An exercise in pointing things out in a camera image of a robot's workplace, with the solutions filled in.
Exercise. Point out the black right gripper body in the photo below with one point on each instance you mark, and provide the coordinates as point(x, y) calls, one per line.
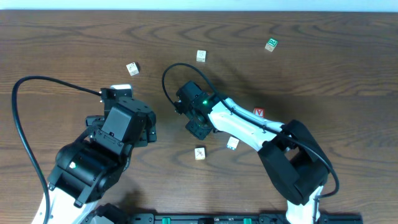
point(198, 129)

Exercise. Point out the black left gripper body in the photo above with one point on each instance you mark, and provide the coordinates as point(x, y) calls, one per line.
point(150, 131)

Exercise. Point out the blue number 2 block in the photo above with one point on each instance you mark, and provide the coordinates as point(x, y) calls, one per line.
point(132, 68)

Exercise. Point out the red letter A block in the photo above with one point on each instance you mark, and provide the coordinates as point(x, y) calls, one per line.
point(259, 112)

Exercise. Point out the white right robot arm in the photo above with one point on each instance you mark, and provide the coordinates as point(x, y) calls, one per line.
point(293, 160)

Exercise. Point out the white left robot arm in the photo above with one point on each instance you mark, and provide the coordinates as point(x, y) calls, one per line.
point(89, 166)

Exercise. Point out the blue edged white block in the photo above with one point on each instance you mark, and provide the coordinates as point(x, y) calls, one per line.
point(232, 143)

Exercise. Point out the plain wooden picture block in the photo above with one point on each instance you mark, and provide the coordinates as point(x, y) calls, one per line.
point(201, 56)

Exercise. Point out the green letter R block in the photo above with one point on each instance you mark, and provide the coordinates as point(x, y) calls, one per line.
point(271, 44)

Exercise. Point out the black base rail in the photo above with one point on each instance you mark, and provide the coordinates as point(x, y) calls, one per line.
point(111, 214)

